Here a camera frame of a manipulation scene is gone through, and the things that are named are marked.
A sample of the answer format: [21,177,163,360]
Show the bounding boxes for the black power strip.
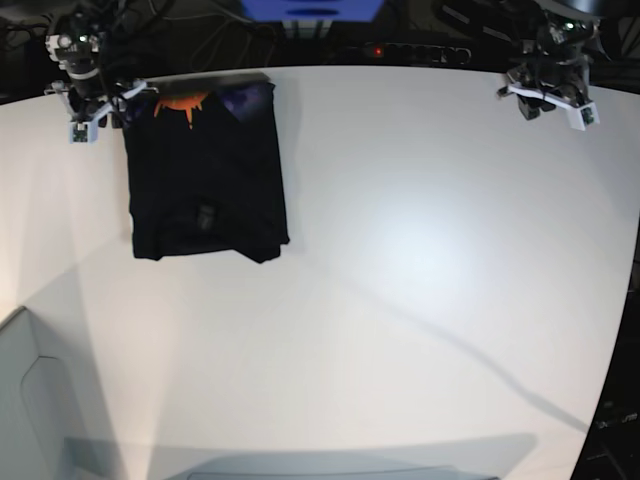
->
[352,43,472,67]

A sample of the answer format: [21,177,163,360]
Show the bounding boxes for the blue plastic box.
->
[242,0,384,22]

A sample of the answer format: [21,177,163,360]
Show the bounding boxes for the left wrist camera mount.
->
[495,58,600,133]

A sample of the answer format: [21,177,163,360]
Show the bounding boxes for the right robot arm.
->
[44,1,175,143]

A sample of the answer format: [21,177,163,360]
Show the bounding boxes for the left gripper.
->
[514,49,594,121]

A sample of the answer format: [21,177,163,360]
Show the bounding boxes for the black T-shirt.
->
[123,81,289,264]

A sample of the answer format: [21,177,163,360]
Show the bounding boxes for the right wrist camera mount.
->
[44,79,159,144]

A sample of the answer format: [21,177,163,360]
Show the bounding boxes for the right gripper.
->
[64,69,125,128]

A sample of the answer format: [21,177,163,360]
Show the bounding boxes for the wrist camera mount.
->
[495,58,600,133]
[44,79,159,144]

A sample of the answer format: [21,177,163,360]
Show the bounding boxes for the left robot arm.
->
[434,1,601,131]

